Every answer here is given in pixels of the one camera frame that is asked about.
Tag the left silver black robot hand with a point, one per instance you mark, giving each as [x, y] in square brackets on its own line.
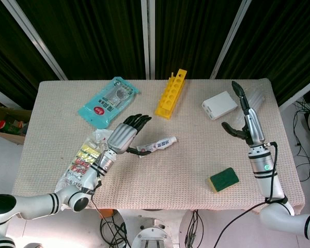
[122, 138]

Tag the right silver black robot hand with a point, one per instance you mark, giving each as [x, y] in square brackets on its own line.
[253, 126]

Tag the white toothpaste tube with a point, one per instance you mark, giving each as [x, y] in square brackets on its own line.
[157, 146]

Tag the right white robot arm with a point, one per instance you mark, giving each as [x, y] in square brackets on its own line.
[271, 186]

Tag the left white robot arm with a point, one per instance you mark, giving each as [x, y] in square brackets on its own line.
[41, 204]

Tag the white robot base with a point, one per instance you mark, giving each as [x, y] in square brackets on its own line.
[152, 232]

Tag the yellow test tube rack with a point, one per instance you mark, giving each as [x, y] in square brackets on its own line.
[170, 95]

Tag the clear plastic straws bundle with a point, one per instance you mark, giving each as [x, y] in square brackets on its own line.
[257, 96]

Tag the teal plastic product package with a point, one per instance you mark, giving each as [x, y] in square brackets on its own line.
[108, 103]

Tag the white rectangular box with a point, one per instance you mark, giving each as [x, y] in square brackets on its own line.
[219, 104]

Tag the clear bag with yellow red print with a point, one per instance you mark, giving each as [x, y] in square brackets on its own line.
[80, 160]

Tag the green and yellow sponge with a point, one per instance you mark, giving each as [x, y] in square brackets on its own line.
[223, 179]

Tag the beige waffle tablecloth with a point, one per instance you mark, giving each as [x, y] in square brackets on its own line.
[170, 175]

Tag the small orange block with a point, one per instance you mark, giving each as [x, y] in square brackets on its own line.
[107, 214]

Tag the dark green curtain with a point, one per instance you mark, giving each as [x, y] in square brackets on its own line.
[100, 38]

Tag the brown cardboard box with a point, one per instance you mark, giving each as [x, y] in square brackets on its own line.
[7, 134]

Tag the red green can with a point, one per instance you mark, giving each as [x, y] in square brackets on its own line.
[2, 125]

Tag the white slanted frame post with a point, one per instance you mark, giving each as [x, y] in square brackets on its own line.
[36, 41]
[231, 38]

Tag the white vertical frame post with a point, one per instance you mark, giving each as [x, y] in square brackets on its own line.
[147, 38]

